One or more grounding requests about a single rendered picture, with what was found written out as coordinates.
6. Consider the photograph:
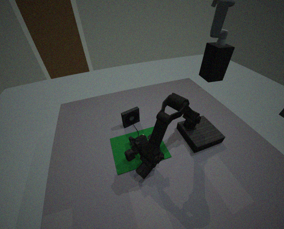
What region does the green circuit board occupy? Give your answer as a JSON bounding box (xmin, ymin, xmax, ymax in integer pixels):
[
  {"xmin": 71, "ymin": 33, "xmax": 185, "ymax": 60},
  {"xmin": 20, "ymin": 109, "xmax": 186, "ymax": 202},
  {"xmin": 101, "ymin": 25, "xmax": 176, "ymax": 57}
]
[{"xmin": 110, "ymin": 127, "xmax": 172, "ymax": 175}]

